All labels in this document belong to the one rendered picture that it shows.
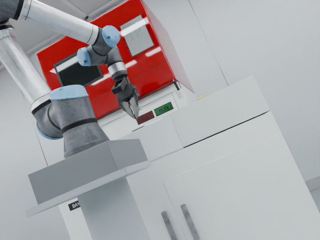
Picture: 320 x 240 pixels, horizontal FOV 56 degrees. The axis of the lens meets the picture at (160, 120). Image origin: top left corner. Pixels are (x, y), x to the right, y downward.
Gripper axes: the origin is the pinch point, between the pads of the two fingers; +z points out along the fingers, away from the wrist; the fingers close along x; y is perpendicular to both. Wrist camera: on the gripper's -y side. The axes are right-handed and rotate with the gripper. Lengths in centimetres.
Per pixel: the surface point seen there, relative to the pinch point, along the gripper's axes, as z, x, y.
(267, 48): -46, -95, 207
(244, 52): -52, -73, 207
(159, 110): -8, 2, 58
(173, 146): 18.4, -11.5, -4.2
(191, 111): 8.6, -23.6, -4.2
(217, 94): 7.0, -35.2, -4.2
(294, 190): 49, -46, -4
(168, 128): 11.1, -12.5, -4.2
